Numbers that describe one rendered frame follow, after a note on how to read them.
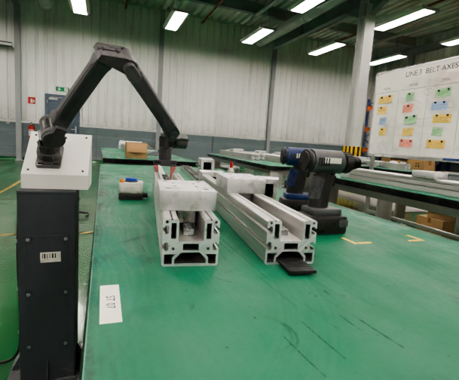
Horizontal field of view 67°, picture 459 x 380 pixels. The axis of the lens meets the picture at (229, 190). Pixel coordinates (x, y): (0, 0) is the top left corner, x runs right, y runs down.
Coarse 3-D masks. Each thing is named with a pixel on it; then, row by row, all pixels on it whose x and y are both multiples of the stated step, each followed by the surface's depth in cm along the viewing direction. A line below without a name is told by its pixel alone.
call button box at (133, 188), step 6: (126, 180) 122; (138, 180) 127; (120, 186) 118; (126, 186) 119; (132, 186) 119; (138, 186) 120; (120, 192) 119; (126, 192) 119; (132, 192) 120; (138, 192) 120; (120, 198) 119; (126, 198) 119; (132, 198) 120; (138, 198) 120
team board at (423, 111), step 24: (384, 72) 408; (408, 72) 378; (432, 72) 350; (456, 72) 326; (384, 96) 408; (408, 96) 377; (432, 96) 349; (456, 96) 325; (384, 120) 408; (408, 120) 376; (432, 120) 349; (456, 120) 325; (384, 144) 407; (408, 144) 376; (432, 144) 348; (456, 144) 325
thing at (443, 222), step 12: (132, 144) 334; (144, 144) 337; (132, 156) 336; (144, 156) 340; (420, 168) 482; (432, 168) 482; (420, 216) 440; (432, 216) 426; (444, 216) 416; (420, 228) 439; (444, 228) 411
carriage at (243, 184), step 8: (216, 176) 108; (224, 176) 98; (232, 176) 98; (240, 176) 100; (248, 176) 101; (256, 176) 103; (216, 184) 108; (224, 184) 98; (232, 184) 94; (240, 184) 95; (248, 184) 95; (256, 184) 96; (264, 184) 96; (232, 192) 95; (240, 192) 95; (248, 192) 96; (256, 192) 96; (264, 192) 97
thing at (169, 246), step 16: (160, 176) 121; (176, 176) 125; (160, 224) 70; (176, 224) 60; (192, 224) 73; (208, 224) 65; (160, 240) 67; (176, 240) 60; (192, 240) 62; (208, 240) 61; (176, 256) 61; (192, 256) 65; (208, 256) 66
